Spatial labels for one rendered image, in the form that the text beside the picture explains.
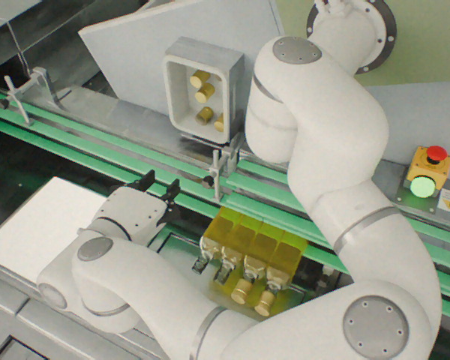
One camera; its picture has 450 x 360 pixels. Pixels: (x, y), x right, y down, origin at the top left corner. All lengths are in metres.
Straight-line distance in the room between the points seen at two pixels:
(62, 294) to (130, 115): 0.77
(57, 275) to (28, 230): 0.73
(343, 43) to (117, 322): 0.52
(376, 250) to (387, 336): 0.11
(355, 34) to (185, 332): 0.50
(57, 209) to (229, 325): 0.94
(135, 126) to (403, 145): 0.72
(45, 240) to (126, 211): 0.61
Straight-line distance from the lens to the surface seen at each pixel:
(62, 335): 1.15
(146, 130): 1.25
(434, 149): 0.98
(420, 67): 0.80
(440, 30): 0.77
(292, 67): 0.50
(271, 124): 0.54
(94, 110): 1.35
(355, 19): 0.75
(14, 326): 1.23
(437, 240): 0.98
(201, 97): 1.07
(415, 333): 0.39
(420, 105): 0.96
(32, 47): 1.63
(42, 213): 1.37
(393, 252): 0.48
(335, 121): 0.45
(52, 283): 0.63
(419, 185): 0.97
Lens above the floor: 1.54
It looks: 35 degrees down
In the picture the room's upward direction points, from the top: 146 degrees counter-clockwise
